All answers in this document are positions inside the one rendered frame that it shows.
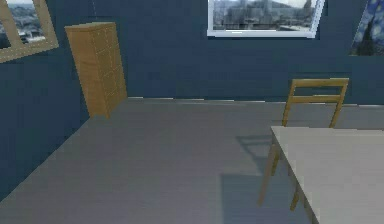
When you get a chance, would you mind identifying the wooden chair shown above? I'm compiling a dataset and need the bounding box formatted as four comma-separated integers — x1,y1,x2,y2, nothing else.
270,77,350,212

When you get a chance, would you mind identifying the wooden chest of drawers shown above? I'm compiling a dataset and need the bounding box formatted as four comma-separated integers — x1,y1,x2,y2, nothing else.
64,21,129,120

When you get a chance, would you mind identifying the white framed window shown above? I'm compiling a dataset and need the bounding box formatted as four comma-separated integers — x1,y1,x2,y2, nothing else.
206,0,326,39

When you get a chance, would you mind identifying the pale grey table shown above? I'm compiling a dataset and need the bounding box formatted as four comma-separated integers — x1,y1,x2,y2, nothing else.
257,125,384,224

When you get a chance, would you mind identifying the wooden framed window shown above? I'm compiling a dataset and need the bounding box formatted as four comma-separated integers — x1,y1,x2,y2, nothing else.
0,0,60,64

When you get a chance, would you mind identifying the blue starry night painting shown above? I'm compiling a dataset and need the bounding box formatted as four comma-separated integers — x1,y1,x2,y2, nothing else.
348,0,384,57

